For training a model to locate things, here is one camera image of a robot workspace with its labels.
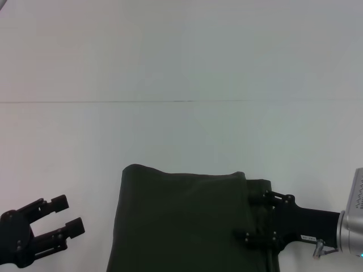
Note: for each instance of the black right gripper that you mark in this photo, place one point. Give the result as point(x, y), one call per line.
point(306, 224)

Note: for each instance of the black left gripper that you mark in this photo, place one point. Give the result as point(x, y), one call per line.
point(15, 238)

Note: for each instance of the dark green t-shirt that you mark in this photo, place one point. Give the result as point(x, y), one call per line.
point(181, 221)

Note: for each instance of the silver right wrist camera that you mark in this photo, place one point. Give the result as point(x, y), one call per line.
point(356, 195)

